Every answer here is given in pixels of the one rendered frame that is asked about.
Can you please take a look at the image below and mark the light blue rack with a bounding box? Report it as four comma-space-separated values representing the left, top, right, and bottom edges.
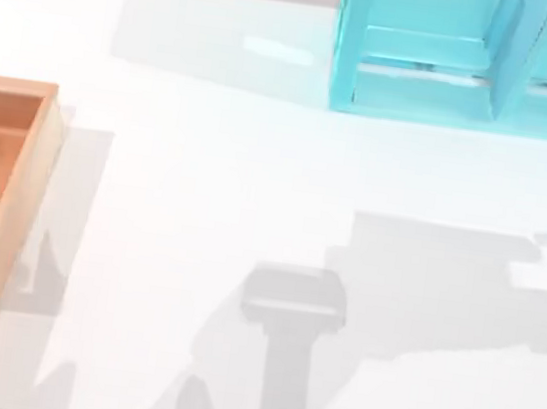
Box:
324, 0, 547, 141

